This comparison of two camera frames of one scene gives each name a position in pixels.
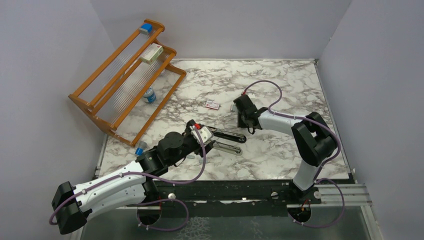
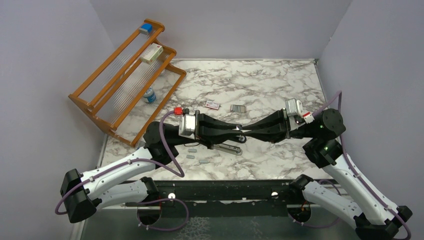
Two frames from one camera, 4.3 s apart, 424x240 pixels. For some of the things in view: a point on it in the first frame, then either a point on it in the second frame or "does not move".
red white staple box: [212, 105] does not move
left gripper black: [188, 131] → [208, 136]
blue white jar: [150, 94] does not move
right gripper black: [240, 123] → [280, 131]
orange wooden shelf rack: [124, 95] does not move
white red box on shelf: [151, 53] does not move
